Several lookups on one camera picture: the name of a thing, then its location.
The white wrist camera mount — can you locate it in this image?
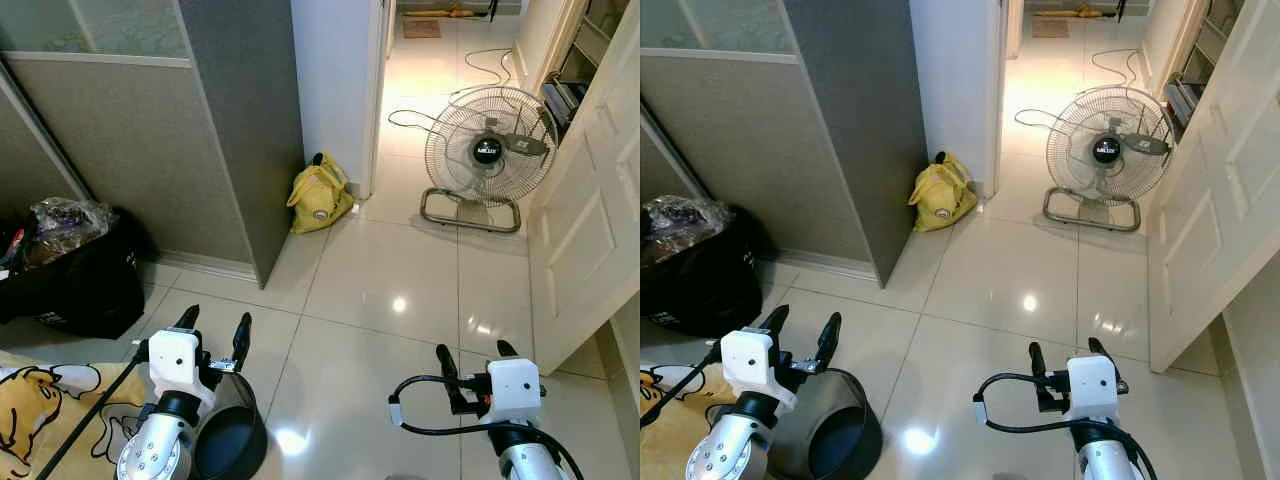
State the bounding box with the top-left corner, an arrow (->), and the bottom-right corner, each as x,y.
720,328 -> 783,406
1065,355 -> 1121,423
147,328 -> 208,406
487,358 -> 546,426

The white shelf unit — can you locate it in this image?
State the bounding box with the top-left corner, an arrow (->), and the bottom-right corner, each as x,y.
1163,0 -> 1246,136
540,0 -> 633,136

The yellow cartoon blanket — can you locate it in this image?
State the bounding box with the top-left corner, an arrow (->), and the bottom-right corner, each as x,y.
0,352 -> 151,480
640,362 -> 723,480

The yellow umbrella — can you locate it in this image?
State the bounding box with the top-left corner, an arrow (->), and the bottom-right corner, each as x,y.
1032,5 -> 1126,21
403,5 -> 499,21

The grey wardrobe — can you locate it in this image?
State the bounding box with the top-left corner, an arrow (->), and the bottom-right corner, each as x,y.
0,0 -> 306,289
640,0 -> 931,289

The metal floor fan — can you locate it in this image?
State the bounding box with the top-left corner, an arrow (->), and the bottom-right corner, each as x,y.
1043,85 -> 1175,233
420,85 -> 559,234

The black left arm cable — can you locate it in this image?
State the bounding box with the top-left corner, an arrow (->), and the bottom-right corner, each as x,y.
35,345 -> 151,480
640,345 -> 723,427

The white panel door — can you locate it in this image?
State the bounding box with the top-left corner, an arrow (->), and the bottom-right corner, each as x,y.
1148,0 -> 1280,374
527,0 -> 641,376

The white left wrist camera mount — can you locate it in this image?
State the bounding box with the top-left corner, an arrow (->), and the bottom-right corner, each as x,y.
147,328 -> 208,406
720,328 -> 783,406

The black bag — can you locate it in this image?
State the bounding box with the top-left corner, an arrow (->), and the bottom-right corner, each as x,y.
640,205 -> 769,339
0,205 -> 149,339

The thin fan power cord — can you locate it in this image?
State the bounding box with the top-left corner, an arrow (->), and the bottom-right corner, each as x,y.
388,45 -> 521,133
1015,45 -> 1146,131

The yellow bag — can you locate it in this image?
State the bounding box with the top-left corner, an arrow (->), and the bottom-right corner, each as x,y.
908,151 -> 979,234
287,152 -> 356,235

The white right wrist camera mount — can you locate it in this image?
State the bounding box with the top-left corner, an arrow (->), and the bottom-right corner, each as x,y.
487,358 -> 546,426
1065,355 -> 1121,423

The clear plastic bag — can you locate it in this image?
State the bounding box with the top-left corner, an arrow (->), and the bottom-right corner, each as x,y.
22,197 -> 119,266
643,195 -> 736,266

